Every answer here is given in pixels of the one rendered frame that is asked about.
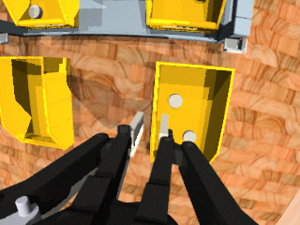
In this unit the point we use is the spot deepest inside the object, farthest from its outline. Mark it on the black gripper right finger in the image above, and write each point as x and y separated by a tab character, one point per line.
211	200

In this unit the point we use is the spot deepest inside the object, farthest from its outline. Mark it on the silver metal disc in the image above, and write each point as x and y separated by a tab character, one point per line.
175	100
189	135
35	12

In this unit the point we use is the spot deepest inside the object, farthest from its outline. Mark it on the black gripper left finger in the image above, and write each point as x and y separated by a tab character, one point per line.
47	191

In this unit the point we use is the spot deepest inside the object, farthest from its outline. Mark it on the yellow bin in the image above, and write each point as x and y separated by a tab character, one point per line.
206	93
191	13
19	12
24	107

